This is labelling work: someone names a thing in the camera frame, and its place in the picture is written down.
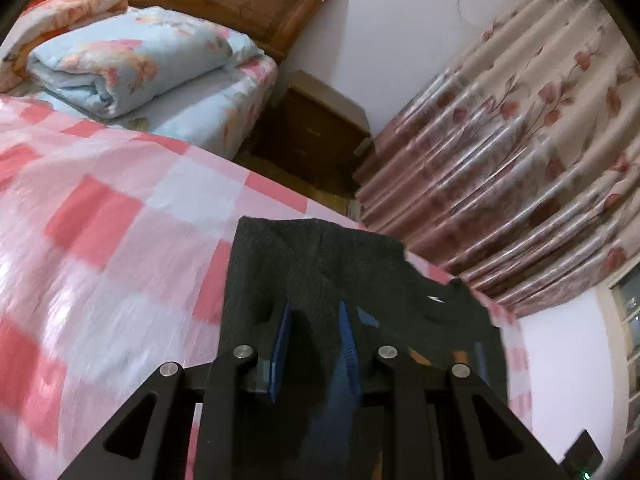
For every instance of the blue floral folded quilt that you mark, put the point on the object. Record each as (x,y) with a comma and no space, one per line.
(135,55)

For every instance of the black knit sweater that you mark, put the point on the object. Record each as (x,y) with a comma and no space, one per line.
(325,260)

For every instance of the orange floral folded quilt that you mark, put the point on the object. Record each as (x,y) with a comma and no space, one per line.
(60,12)

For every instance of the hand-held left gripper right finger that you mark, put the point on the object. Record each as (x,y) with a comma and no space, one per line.
(350,355)

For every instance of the wooden nightstand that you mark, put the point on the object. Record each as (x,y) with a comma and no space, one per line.
(310,130)

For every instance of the window with cream frame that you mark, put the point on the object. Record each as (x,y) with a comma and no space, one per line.
(627,310)

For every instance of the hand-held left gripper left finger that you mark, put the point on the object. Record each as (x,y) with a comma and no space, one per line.
(280,355)

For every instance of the light floral bed sheet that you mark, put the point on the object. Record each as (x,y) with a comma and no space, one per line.
(215,105)

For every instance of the pink floral curtain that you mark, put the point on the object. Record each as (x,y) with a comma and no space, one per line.
(500,160)

